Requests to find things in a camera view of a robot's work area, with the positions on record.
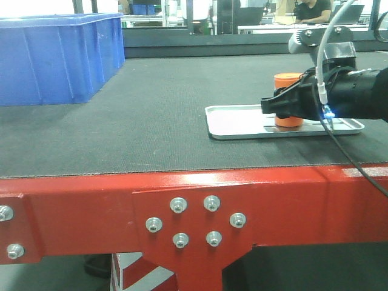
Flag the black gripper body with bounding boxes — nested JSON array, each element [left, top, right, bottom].
[[296, 69, 387, 121]]

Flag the grey cable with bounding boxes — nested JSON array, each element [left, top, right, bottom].
[[315, 0, 356, 104]]

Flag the person in black shirt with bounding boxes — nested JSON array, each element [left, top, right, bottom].
[[295, 0, 332, 24]]

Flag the white metal tray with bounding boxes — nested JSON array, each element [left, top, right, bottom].
[[204, 104, 365, 141]]

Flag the red conveyor frame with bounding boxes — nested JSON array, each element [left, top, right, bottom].
[[1, 166, 387, 290]]

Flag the black conveyor belt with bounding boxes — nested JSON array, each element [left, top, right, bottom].
[[0, 50, 388, 178]]

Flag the large blue crate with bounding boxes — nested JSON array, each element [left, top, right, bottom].
[[1, 13, 125, 106]]

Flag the orange capacitor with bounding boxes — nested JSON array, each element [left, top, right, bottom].
[[274, 72, 303, 128]]

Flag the black cable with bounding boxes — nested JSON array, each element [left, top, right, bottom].
[[310, 84, 388, 196]]

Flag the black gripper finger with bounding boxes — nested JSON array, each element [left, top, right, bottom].
[[260, 86, 301, 119]]

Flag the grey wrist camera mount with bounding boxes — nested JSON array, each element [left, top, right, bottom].
[[288, 25, 356, 71]]

